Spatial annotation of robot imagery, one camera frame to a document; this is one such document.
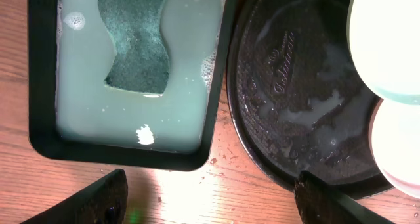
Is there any green yellow sponge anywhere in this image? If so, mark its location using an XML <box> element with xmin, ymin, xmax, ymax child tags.
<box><xmin>98</xmin><ymin>0</ymin><xmax>170</xmax><ymax>94</ymax></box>

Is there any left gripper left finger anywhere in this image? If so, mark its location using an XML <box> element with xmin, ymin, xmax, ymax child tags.
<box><xmin>22</xmin><ymin>169</ymin><xmax>128</xmax><ymax>224</ymax></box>

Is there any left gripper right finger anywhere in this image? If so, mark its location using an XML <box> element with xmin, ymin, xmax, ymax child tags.
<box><xmin>294</xmin><ymin>171</ymin><xmax>391</xmax><ymax>224</ymax></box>

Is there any mint plate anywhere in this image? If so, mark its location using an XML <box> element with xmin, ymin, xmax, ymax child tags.
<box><xmin>347</xmin><ymin>0</ymin><xmax>419</xmax><ymax>105</ymax></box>

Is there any round black tray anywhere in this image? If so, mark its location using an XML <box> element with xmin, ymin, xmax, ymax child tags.
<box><xmin>227</xmin><ymin>0</ymin><xmax>391</xmax><ymax>199</ymax></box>

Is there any rectangular black water tray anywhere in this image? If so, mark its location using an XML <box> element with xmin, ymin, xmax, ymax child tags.
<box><xmin>28</xmin><ymin>0</ymin><xmax>237</xmax><ymax>171</ymax></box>

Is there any white plate with stain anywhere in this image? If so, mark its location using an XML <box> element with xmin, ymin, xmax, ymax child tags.
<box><xmin>369</xmin><ymin>99</ymin><xmax>419</xmax><ymax>198</ymax></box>

